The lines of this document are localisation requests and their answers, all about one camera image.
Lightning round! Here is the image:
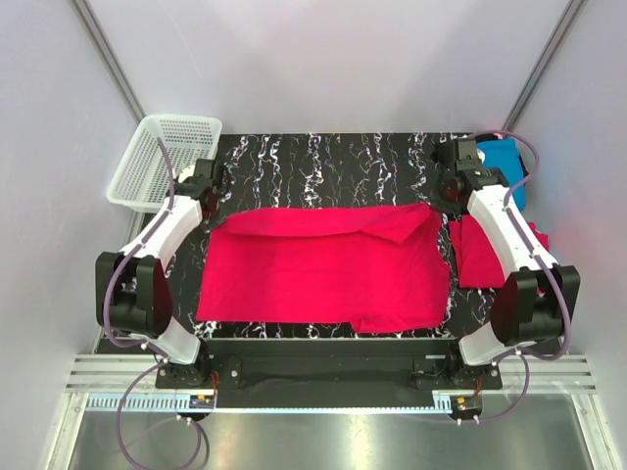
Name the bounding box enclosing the aluminium frame rail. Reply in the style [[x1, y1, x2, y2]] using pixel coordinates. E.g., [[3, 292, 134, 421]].
[[66, 354, 597, 414]]

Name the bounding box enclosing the red t shirt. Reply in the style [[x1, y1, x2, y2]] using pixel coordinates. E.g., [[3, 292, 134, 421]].
[[448, 214, 550, 295], [196, 204, 451, 334]]

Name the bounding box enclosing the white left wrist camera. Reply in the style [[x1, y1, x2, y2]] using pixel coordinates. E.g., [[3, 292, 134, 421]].
[[176, 165, 195, 183]]

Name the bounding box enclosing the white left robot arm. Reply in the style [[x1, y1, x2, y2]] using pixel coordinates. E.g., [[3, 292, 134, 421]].
[[95, 159, 228, 366]]

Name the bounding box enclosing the folded red t shirt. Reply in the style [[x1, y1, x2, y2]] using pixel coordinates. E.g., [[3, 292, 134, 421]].
[[448, 214, 550, 295]]

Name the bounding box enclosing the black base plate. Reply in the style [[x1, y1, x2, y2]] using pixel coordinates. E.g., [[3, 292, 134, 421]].
[[156, 338, 503, 411]]

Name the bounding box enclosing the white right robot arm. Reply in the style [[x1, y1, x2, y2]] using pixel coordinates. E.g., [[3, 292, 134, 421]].
[[431, 134, 581, 367]]

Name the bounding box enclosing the folded blue t shirt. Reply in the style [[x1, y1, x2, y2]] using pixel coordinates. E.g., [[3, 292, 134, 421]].
[[477, 137, 528, 212]]

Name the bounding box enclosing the white plastic basket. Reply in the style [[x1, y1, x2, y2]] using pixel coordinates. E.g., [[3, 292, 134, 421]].
[[106, 114, 222, 213]]

